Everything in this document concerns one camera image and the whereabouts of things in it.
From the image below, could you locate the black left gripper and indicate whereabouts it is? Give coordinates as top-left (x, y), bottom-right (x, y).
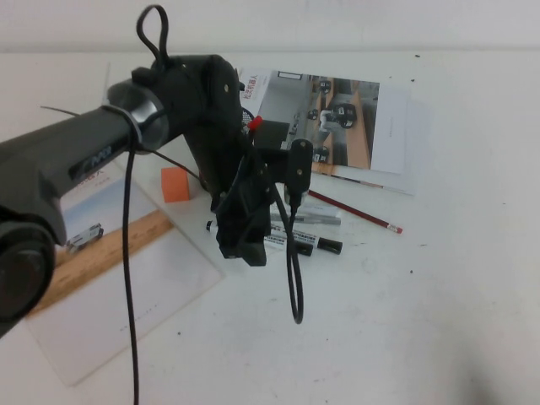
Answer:
top-left (213, 145), bottom-right (276, 268)

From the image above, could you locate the silver grey pen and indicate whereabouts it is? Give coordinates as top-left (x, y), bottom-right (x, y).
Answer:
top-left (269, 212), bottom-right (343, 227)

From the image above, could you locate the desert photo brochure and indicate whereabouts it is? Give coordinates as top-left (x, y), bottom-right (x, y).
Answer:
top-left (24, 158), bottom-right (228, 388)

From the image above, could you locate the orange foam block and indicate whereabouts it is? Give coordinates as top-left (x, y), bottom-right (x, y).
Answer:
top-left (160, 166), bottom-right (192, 204)

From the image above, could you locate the thin black zip tie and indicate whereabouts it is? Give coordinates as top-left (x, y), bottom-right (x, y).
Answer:
top-left (154, 149), bottom-right (208, 182)
top-left (40, 105), bottom-right (106, 117)

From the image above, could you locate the red pencil with eraser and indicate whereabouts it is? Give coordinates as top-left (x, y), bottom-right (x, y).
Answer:
top-left (307, 189), bottom-right (404, 235)

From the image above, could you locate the brochure with printed edge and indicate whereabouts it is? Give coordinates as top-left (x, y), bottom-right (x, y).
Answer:
top-left (311, 166), bottom-right (409, 190)

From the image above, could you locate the office photo brochure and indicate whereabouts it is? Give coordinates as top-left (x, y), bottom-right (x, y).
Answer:
top-left (235, 67), bottom-right (411, 175)

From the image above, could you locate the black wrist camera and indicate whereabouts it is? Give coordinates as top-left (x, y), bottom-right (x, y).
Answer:
top-left (283, 138), bottom-right (314, 208)

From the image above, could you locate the black camera cable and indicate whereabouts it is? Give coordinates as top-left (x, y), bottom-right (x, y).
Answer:
top-left (121, 3), bottom-right (307, 405)

